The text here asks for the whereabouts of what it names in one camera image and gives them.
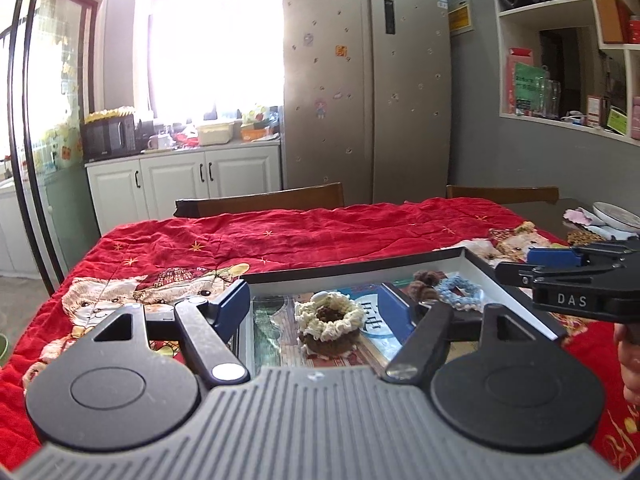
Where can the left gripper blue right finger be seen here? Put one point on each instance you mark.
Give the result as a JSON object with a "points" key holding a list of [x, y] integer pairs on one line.
{"points": [[399, 311]]}

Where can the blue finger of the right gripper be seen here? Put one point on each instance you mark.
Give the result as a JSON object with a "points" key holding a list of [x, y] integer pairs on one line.
{"points": [[514, 274], [549, 256]]}

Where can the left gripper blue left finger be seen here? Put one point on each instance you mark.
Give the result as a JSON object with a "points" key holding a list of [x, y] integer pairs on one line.
{"points": [[226, 312]]}

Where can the dark brown fuzzy scrunchie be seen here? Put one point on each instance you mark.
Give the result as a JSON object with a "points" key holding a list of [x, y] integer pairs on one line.
{"points": [[422, 287]]}

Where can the light blue scrunchie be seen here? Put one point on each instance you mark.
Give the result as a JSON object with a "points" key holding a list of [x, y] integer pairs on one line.
{"points": [[461, 294]]}

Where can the brown patterned scrunchie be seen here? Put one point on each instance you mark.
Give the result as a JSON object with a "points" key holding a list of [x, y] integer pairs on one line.
{"points": [[335, 346]]}

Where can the person's right hand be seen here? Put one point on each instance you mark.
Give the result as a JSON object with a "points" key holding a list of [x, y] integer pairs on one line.
{"points": [[629, 357]]}

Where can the brown beaded trivet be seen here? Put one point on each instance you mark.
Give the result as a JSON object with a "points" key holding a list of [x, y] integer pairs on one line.
{"points": [[583, 238]]}

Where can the pink paper wrapper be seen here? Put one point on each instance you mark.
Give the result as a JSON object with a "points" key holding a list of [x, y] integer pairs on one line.
{"points": [[582, 217]]}

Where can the black shallow box tray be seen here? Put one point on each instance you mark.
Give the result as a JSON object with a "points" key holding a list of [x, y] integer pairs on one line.
{"points": [[268, 336]]}

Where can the white plate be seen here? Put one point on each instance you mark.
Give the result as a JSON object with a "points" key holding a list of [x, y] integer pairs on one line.
{"points": [[617, 217]]}

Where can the dark wooden chair right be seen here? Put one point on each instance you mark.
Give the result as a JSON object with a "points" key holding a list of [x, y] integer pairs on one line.
{"points": [[543, 194]]}

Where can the dark wooden chair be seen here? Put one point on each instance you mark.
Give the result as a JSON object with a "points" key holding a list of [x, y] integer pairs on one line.
{"points": [[327, 196], [543, 194]]}

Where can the dark wooden chair left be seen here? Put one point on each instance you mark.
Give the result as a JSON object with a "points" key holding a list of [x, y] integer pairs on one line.
{"points": [[327, 196]]}

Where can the red bear print quilt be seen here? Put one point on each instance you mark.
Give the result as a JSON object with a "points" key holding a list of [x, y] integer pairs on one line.
{"points": [[265, 240]]}

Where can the white kitchen cabinet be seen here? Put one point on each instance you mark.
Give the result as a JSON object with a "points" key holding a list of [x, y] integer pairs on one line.
{"points": [[147, 186]]}

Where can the green paper sign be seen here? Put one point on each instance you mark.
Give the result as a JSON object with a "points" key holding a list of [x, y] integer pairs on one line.
{"points": [[530, 87]]}

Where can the white plastic container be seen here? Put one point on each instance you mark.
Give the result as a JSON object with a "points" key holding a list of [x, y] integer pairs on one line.
{"points": [[214, 133]]}

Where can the white mug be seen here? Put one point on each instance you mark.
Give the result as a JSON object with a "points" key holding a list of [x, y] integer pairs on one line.
{"points": [[161, 141]]}

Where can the black microwave oven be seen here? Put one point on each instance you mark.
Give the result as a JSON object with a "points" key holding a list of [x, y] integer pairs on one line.
{"points": [[108, 138]]}

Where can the silver double door refrigerator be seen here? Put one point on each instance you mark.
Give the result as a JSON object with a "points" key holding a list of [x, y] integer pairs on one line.
{"points": [[367, 97]]}

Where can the white wall shelf unit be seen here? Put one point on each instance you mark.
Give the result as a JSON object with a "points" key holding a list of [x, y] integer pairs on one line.
{"points": [[590, 54]]}

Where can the yellow wall sign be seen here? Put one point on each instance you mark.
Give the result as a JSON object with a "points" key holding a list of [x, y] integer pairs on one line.
{"points": [[460, 18]]}

